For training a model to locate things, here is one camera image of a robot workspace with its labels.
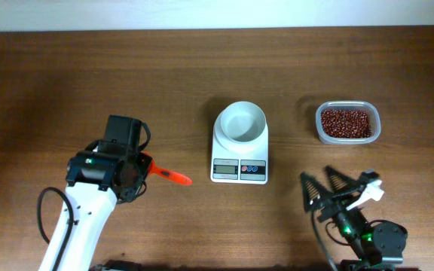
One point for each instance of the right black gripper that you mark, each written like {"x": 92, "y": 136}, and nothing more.
{"x": 337, "y": 198}

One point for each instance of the orange measuring scoop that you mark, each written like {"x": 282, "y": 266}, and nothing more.
{"x": 168, "y": 174}

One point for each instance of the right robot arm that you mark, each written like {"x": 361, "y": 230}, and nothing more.
{"x": 377, "y": 244}

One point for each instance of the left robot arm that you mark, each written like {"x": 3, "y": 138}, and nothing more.
{"x": 108, "y": 172}

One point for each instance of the white digital kitchen scale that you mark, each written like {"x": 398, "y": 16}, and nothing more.
{"x": 239, "y": 162}

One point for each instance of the red adzuki beans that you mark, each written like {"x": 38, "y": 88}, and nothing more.
{"x": 346, "y": 124}

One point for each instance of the clear plastic food container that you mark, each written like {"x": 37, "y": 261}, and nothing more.
{"x": 372, "y": 112}

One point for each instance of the white round bowl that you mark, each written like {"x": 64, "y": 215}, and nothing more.
{"x": 242, "y": 122}

